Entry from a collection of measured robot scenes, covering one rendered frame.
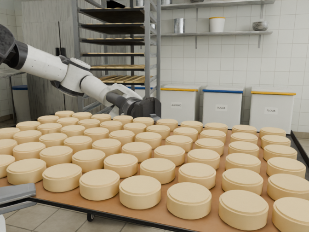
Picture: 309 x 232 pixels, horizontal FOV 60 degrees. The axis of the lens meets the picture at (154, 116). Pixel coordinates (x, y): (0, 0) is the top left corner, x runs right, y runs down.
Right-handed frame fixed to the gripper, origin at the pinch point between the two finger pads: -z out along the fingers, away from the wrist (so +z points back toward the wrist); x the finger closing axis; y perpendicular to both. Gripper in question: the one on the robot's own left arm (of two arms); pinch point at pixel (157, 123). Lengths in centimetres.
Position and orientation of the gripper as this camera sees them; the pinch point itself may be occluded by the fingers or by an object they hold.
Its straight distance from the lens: 68.7
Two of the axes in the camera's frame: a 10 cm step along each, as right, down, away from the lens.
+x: 0.0, -9.8, -2.2
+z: -4.5, -2.0, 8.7
